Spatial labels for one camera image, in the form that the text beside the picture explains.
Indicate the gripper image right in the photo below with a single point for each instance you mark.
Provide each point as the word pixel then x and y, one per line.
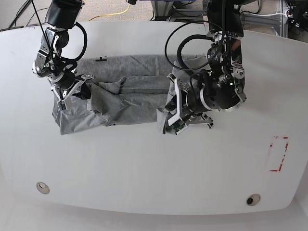
pixel 185 104

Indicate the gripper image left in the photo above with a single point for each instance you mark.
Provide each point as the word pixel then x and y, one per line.
pixel 67 85

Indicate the grey t-shirt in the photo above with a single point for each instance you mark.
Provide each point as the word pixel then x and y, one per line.
pixel 125 90

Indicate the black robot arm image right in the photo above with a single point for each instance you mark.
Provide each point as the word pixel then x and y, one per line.
pixel 216 85

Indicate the red tape rectangle marking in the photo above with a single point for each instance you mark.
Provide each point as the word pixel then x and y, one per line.
pixel 277 152

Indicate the left table grommet hole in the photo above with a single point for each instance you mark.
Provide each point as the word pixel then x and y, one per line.
pixel 42 188

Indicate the table grommet hole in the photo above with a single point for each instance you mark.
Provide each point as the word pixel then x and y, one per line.
pixel 42 188
pixel 253 200

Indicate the right table grommet hole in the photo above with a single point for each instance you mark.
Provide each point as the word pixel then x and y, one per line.
pixel 253 200

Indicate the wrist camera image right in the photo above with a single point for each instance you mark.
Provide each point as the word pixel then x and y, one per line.
pixel 179 127

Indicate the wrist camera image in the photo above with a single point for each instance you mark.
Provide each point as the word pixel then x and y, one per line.
pixel 179 127
pixel 64 104

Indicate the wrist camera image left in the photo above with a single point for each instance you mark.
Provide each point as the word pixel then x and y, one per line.
pixel 64 104

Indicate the aluminium frame base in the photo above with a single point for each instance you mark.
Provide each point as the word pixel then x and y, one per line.
pixel 173 10

